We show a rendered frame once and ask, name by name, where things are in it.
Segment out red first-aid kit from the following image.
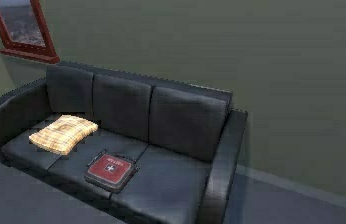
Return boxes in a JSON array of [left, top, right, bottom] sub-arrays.
[[83, 149, 140, 194]]

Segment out black leather sofa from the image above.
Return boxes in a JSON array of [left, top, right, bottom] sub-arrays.
[[0, 60, 249, 224]]

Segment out yellow plaid pillow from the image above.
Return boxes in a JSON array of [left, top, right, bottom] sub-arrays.
[[28, 114, 99, 156]]

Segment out red framed window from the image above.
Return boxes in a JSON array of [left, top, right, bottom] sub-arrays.
[[0, 0, 61, 65]]

